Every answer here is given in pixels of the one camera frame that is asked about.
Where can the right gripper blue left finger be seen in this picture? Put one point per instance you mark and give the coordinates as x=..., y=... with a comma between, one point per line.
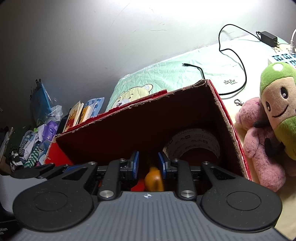
x=133, y=165

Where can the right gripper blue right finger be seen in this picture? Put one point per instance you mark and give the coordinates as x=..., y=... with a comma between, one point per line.
x=165, y=165

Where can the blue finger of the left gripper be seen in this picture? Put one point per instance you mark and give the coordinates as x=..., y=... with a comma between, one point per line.
x=47, y=171

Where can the orange brown gourd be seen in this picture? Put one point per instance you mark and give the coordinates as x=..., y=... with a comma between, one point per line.
x=153, y=181

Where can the pile of clothes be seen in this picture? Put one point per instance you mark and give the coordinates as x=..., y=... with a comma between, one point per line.
x=28, y=146

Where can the tape roll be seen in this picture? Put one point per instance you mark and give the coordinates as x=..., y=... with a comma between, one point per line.
x=194, y=138

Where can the large red cardboard box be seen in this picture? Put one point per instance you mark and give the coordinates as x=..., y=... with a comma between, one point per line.
x=147, y=125

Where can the blue plastic bag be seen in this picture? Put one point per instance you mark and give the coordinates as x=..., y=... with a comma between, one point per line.
x=40, y=103

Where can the books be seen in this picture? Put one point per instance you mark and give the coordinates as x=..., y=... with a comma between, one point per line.
x=81, y=112

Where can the bear print pillow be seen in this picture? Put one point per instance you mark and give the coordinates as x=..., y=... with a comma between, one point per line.
x=167, y=75

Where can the pink plush toy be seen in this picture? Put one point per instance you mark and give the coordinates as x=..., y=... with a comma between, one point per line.
x=259, y=145

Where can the green monkey plush toy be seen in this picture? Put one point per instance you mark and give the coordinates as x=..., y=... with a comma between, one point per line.
x=277, y=95

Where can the black power adapter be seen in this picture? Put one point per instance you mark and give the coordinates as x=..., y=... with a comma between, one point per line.
x=268, y=38

